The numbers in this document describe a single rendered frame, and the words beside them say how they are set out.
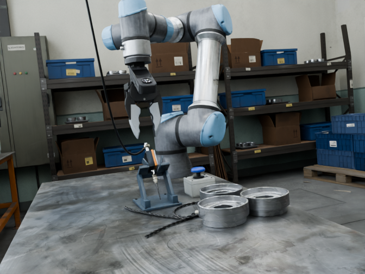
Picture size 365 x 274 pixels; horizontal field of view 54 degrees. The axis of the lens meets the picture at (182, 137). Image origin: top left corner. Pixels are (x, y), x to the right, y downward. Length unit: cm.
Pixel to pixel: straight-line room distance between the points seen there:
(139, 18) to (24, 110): 363
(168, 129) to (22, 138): 339
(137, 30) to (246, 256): 63
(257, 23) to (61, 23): 270
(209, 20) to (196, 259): 96
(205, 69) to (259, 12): 436
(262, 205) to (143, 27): 54
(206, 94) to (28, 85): 346
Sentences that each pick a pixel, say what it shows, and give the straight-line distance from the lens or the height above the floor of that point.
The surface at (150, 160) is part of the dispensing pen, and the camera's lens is 95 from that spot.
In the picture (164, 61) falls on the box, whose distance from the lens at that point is 441.
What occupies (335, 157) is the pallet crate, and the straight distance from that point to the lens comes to 493.
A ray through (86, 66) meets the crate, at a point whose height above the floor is 163.
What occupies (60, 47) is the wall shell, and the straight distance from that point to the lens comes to 483.
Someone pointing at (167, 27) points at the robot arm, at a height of 128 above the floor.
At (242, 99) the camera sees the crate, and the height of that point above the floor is 110.
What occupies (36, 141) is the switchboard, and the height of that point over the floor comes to 84.
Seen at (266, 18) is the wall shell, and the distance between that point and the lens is 566.
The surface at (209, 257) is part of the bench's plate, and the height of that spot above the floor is 80.
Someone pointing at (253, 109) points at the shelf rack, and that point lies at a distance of 468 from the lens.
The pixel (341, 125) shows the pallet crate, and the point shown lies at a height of 68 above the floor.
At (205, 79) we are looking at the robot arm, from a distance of 128.
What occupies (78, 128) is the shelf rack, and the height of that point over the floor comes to 95.
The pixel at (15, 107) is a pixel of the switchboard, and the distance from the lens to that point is 454.
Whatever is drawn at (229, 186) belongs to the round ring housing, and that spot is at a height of 83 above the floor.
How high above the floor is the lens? 104
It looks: 4 degrees down
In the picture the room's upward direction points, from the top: 5 degrees counter-clockwise
